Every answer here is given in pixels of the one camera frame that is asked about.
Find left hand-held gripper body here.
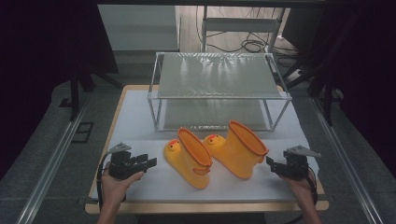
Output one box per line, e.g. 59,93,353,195
106,142,148,181

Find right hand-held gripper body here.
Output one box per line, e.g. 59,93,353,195
281,145,322,182

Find yellow rubber rain boot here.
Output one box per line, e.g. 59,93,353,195
163,127,214,190
203,119,270,180

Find two-tier metal shoe rack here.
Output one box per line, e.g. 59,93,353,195
147,51,293,133

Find person's left hand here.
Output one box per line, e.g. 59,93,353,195
100,170,146,213

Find person's right hand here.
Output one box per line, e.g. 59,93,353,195
280,169,316,203

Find white table mat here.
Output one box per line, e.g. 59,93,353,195
91,89,325,203

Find black stand legs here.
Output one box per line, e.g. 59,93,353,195
283,54,344,127
68,69,123,123

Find grey cabinet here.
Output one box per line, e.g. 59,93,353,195
97,4,182,52

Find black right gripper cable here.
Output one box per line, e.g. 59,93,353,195
306,166,319,207

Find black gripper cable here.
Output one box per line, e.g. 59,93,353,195
95,150,113,209
306,166,319,207

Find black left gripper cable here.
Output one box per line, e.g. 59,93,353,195
95,150,113,209

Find aluminium floor rail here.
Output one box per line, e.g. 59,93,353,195
310,96,385,224
16,92,92,224

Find black floor cables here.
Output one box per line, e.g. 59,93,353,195
195,6,301,61

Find grey metal frame stand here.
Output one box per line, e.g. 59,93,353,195
201,5,287,54

